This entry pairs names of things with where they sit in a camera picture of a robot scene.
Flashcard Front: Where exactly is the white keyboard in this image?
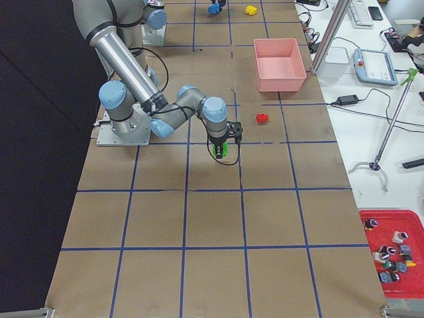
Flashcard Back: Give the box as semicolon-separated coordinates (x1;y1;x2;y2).
348;0;374;29

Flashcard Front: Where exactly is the pink plastic box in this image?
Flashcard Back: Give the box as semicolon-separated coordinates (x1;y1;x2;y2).
254;38;307;92

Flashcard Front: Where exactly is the green toy block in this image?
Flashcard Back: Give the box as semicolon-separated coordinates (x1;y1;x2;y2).
213;142;228;159

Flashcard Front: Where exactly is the aluminium frame post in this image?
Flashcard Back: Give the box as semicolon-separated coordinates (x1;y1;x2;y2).
311;0;351;75

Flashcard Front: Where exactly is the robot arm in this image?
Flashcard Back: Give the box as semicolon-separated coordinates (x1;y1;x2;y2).
73;1;242;162
140;1;168;46

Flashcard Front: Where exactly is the teach pendant tablet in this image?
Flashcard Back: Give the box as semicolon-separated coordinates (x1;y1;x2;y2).
352;48;398;86

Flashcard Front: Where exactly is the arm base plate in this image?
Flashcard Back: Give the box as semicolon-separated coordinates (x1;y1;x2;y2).
140;24;166;46
96;107;150;146

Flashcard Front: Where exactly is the black power adapter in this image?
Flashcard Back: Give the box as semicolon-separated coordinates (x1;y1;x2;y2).
335;95;360;106

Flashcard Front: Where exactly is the black smartphone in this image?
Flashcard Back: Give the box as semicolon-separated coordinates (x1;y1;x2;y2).
368;6;383;21

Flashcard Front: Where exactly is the green handled grabber tool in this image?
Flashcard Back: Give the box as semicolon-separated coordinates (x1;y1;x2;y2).
348;68;419;193

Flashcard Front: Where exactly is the white square device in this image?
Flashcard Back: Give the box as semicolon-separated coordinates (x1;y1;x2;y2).
318;46;350;86

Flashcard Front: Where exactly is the yellow toy block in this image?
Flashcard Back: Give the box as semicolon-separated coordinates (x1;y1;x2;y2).
244;5;258;16

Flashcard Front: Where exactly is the red toy block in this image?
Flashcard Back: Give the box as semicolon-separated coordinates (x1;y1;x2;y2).
256;113;270;125

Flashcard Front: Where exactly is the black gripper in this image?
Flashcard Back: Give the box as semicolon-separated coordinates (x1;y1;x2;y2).
209;135;227;159
211;0;227;7

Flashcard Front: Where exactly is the red tray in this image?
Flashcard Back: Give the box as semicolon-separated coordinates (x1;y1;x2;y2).
360;209;423;298

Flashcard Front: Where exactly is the blue toy block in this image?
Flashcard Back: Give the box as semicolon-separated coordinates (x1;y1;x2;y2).
207;3;222;15

